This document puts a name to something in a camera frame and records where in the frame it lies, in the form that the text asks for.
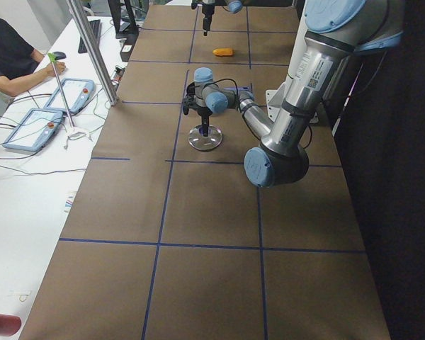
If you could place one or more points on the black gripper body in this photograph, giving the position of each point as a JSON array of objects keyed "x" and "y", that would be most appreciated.
[
  {"x": 204, "y": 112},
  {"x": 206, "y": 10}
]

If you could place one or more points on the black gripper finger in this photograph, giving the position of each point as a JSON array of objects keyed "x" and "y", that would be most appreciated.
[
  {"x": 207, "y": 125},
  {"x": 203, "y": 127},
  {"x": 207, "y": 20}
]

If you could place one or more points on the glass lid blue knob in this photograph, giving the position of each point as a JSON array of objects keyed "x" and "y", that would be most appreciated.
[{"x": 203, "y": 143}]

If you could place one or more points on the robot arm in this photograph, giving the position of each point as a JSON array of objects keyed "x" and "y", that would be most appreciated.
[{"x": 233, "y": 6}]

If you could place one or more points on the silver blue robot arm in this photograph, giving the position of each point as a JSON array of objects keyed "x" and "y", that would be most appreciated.
[{"x": 329, "y": 31}]

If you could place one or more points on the yellow corn cob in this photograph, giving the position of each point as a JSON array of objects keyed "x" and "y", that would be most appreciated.
[{"x": 223, "y": 52}]

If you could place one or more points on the person's hand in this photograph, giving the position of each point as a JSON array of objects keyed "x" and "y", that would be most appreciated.
[{"x": 55, "y": 68}]

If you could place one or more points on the dark blue saucepan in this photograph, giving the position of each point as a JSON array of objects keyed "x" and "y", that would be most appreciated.
[{"x": 242, "y": 88}]

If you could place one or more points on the black monitor stand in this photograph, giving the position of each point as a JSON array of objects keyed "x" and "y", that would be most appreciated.
[{"x": 123, "y": 18}]

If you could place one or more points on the far teach pendant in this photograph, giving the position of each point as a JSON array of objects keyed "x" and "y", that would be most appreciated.
[{"x": 77, "y": 92}]

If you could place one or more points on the teach pendant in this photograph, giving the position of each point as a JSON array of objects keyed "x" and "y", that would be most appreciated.
[
  {"x": 77, "y": 92},
  {"x": 34, "y": 131}
]

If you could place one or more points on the small paper card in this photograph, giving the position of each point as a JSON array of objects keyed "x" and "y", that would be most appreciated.
[{"x": 69, "y": 201}]

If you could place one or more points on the black computer mouse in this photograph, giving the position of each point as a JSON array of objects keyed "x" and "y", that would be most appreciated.
[{"x": 58, "y": 55}]

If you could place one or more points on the near teach pendant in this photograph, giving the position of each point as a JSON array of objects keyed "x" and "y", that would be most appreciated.
[{"x": 34, "y": 131}]

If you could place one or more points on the person in black shirt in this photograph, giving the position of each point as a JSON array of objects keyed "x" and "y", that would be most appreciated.
[{"x": 18, "y": 63}]

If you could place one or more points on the red cylinder object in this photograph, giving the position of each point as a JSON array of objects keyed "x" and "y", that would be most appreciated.
[{"x": 9, "y": 324}]

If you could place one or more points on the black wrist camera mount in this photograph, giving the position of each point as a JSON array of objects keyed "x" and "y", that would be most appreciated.
[{"x": 189, "y": 100}]

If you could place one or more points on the aluminium frame post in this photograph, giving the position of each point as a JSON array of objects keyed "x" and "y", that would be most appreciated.
[{"x": 93, "y": 50}]

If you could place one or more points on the metal grabber stick green handle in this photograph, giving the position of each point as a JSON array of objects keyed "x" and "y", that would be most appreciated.
[{"x": 72, "y": 131}]

